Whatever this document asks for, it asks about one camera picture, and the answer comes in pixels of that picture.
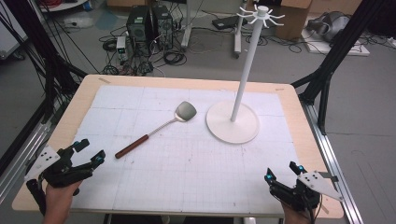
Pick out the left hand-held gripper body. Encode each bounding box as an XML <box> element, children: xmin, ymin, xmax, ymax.
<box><xmin>23</xmin><ymin>143</ymin><xmax>94</xmax><ymax>217</ymax></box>

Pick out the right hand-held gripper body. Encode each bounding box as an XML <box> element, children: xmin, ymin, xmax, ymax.
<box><xmin>266</xmin><ymin>170</ymin><xmax>344</xmax><ymax>216</ymax></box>

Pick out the steel spatula with wooden handle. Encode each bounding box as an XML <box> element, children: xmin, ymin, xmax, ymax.
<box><xmin>114</xmin><ymin>101</ymin><xmax>198</xmax><ymax>160</ymax></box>

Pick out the white hook stand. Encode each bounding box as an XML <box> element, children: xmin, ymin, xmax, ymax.
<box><xmin>205</xmin><ymin>3</ymin><xmax>286</xmax><ymax>145</ymax></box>

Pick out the person's right hand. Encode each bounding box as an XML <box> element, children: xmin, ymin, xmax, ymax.
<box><xmin>279</xmin><ymin>200</ymin><xmax>316</xmax><ymax>224</ymax></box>

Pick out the person's left hand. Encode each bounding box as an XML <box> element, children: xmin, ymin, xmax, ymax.
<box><xmin>43</xmin><ymin>180</ymin><xmax>82</xmax><ymax>224</ymax></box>

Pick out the white grid mat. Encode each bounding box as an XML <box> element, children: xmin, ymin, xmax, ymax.
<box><xmin>70</xmin><ymin>84</ymin><xmax>301</xmax><ymax>216</ymax></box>

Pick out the small grey device box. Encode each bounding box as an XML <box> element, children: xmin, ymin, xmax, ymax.
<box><xmin>115</xmin><ymin>35</ymin><xmax>128</xmax><ymax>63</ymax></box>

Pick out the white flat board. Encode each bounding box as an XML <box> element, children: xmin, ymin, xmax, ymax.
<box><xmin>303</xmin><ymin>29</ymin><xmax>372</xmax><ymax>57</ymax></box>

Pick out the black computer tower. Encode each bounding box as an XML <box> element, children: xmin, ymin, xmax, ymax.
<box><xmin>126</xmin><ymin>5</ymin><xmax>151</xmax><ymax>48</ymax></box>
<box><xmin>150</xmin><ymin>4</ymin><xmax>174</xmax><ymax>50</ymax></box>

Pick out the white stand leg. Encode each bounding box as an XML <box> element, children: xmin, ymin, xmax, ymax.
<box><xmin>233</xmin><ymin>0</ymin><xmax>247</xmax><ymax>59</ymax></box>
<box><xmin>181</xmin><ymin>0</ymin><xmax>193</xmax><ymax>49</ymax></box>

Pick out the grey bag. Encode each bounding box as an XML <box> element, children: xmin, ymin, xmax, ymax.
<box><xmin>306</xmin><ymin>11</ymin><xmax>351</xmax><ymax>43</ymax></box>

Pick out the large cardboard box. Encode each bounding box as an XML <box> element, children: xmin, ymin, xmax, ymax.
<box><xmin>275</xmin><ymin>0</ymin><xmax>313</xmax><ymax>40</ymax></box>

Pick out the black flat device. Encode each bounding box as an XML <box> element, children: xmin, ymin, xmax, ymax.
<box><xmin>212</xmin><ymin>15</ymin><xmax>248</xmax><ymax>31</ymax></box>

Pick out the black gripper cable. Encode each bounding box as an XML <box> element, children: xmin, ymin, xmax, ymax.
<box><xmin>306</xmin><ymin>199</ymin><xmax>323</xmax><ymax>224</ymax></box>

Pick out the aluminium right rail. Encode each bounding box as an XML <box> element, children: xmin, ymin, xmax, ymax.
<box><xmin>300</xmin><ymin>101</ymin><xmax>365</xmax><ymax>224</ymax></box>

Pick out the aluminium rail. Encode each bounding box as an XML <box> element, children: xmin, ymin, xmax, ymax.
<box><xmin>300</xmin><ymin>101</ymin><xmax>365</xmax><ymax>224</ymax></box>
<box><xmin>0</xmin><ymin>119</ymin><xmax>52</xmax><ymax>203</ymax></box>

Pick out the aluminium left rail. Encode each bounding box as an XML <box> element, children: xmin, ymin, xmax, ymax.
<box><xmin>0</xmin><ymin>119</ymin><xmax>52</xmax><ymax>203</ymax></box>

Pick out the black cable coil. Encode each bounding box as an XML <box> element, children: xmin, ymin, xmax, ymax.
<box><xmin>163</xmin><ymin>49</ymin><xmax>188</xmax><ymax>66</ymax></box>
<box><xmin>102</xmin><ymin>38</ymin><xmax>118</xmax><ymax>52</ymax></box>

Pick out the black left frame strut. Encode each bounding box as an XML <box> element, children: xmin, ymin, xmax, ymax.
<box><xmin>3</xmin><ymin>0</ymin><xmax>88</xmax><ymax>122</ymax></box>

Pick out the black frame strut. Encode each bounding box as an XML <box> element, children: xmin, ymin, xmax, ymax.
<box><xmin>3</xmin><ymin>0</ymin><xmax>88</xmax><ymax>122</ymax></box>
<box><xmin>290</xmin><ymin>0</ymin><xmax>387</xmax><ymax>135</ymax></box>

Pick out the black right frame strut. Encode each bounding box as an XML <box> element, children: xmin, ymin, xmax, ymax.
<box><xmin>290</xmin><ymin>0</ymin><xmax>387</xmax><ymax>135</ymax></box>

